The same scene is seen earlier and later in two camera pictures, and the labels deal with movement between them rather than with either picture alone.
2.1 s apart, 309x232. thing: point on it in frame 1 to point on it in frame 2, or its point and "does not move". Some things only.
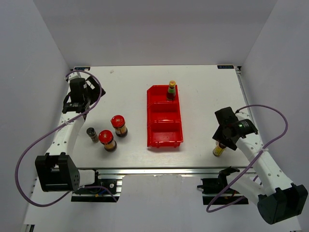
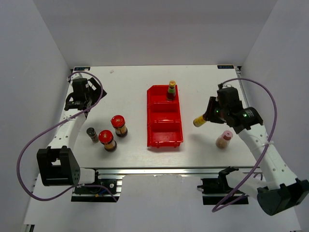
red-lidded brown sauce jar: x=118 y=122 does not move
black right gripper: x=217 y=136 to x=213 y=102
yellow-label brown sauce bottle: x=219 y=149 to x=199 y=121
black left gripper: x=95 y=91 does not move
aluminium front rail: x=190 y=171 does not move
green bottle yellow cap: x=171 y=91 does not move
